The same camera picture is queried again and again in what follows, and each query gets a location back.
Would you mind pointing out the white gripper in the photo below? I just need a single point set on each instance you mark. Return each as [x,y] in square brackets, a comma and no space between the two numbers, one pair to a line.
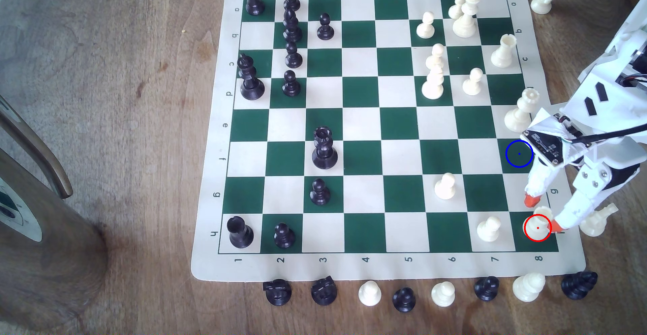
[594,179]

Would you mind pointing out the white chess piece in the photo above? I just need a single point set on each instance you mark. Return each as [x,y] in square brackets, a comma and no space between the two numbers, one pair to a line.
[537,221]

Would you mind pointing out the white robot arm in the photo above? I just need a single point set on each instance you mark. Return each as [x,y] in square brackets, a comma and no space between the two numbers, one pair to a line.
[606,107]

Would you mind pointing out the white chess bishop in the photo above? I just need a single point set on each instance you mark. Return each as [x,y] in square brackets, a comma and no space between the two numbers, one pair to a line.
[433,86]
[596,221]
[528,288]

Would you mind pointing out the white chess pawn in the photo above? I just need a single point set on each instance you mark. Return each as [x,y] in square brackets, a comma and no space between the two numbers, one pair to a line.
[489,230]
[435,54]
[443,295]
[369,294]
[445,187]
[472,84]
[456,6]
[425,26]

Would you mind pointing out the white chess queen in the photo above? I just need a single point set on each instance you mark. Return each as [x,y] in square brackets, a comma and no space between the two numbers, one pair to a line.
[520,113]

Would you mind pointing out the black chess bishop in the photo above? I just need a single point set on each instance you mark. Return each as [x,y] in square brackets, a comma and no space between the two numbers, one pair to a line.
[579,284]
[292,27]

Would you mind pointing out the white chess rook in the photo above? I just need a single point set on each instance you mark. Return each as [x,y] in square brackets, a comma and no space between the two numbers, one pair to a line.
[504,53]

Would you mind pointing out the white chess king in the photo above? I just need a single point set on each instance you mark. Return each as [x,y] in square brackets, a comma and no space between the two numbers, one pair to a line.
[465,21]

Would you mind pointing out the green white chess mat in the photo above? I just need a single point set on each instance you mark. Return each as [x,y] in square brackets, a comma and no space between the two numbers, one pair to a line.
[364,122]

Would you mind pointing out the black chess knight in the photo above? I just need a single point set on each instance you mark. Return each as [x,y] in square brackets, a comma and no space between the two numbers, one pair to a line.
[324,291]
[277,292]

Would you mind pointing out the black chess king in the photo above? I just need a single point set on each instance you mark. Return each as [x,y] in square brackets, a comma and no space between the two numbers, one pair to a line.
[250,82]

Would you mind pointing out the brown rounded wooden object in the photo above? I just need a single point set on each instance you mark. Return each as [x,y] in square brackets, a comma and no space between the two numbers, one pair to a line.
[50,254]

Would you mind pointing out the curved brown bar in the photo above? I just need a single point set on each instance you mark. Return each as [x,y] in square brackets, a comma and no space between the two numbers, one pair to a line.
[40,153]

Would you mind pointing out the camera circuit board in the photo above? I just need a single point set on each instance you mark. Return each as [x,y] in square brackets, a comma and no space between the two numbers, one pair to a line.
[543,144]

